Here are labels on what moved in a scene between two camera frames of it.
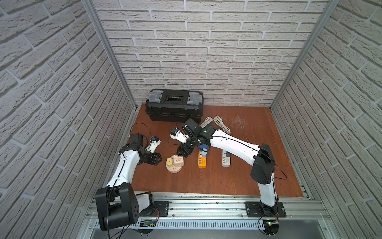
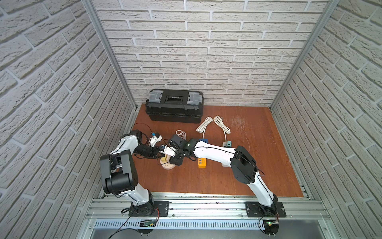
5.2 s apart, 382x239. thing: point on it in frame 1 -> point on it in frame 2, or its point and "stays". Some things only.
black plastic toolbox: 170,105 stays
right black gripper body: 187,147 -> 177,158
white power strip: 226,160 stays
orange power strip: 202,161 stays
